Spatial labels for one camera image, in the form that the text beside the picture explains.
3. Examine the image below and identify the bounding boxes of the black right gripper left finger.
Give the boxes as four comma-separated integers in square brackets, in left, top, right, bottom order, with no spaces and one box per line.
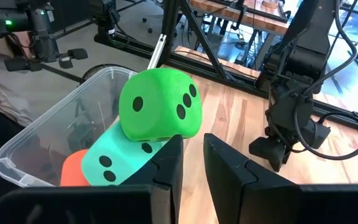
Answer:
[0,134,185,224]

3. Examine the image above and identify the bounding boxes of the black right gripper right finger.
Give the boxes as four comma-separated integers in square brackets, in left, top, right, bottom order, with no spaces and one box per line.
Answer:
[203,133,358,224]

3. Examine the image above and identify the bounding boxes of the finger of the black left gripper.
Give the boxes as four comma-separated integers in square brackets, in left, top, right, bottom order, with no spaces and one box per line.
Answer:
[280,144,292,166]
[249,136,287,172]

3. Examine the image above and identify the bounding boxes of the large orange foam die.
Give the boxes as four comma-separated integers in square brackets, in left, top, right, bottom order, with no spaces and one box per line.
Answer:
[60,148,92,187]

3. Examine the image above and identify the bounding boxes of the large teal foam die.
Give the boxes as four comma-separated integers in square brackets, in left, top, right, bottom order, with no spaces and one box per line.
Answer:
[81,120,167,187]

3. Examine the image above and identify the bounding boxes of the large green foam die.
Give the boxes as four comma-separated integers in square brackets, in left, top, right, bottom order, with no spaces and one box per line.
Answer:
[118,67,203,143]

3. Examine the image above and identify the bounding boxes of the clear plastic container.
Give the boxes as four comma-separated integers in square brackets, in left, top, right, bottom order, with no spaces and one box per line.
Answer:
[0,66,139,189]

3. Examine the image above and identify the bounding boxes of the background wooden table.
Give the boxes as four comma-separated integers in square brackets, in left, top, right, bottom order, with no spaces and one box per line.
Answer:
[188,0,291,35]

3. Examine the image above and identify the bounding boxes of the silver metal strip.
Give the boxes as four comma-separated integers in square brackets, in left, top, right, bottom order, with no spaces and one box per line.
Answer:
[147,33,168,70]

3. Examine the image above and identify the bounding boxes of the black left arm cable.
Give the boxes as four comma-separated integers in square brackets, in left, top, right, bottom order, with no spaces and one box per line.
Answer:
[303,0,358,96]

